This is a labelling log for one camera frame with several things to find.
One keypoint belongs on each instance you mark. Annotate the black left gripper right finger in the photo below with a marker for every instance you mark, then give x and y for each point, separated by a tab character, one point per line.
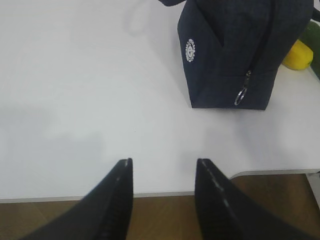
225	213

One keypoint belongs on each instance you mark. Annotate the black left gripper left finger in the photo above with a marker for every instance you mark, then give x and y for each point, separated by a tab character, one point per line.
103	214

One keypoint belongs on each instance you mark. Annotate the navy blue lunch bag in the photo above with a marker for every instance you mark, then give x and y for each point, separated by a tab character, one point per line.
232	49

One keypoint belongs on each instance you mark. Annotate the yellow lemon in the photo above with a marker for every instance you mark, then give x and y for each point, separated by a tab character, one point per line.
299	57

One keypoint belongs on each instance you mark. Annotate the green cucumber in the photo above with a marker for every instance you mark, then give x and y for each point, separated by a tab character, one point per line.
311	35

